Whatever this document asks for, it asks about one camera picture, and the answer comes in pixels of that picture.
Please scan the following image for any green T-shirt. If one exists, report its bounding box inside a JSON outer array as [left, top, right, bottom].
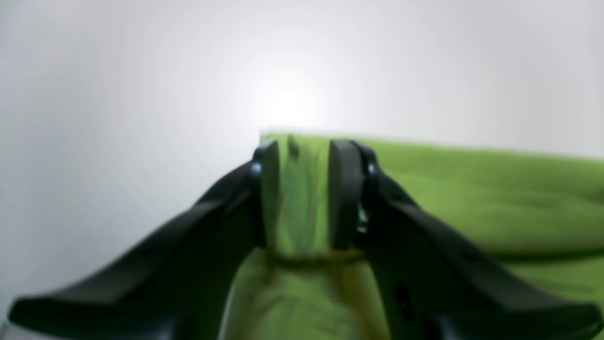
[[220, 135, 603, 340]]

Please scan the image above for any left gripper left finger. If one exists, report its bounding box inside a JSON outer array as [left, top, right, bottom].
[[8, 140, 280, 340]]

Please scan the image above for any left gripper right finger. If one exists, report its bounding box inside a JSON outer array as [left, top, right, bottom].
[[328, 139, 603, 340]]

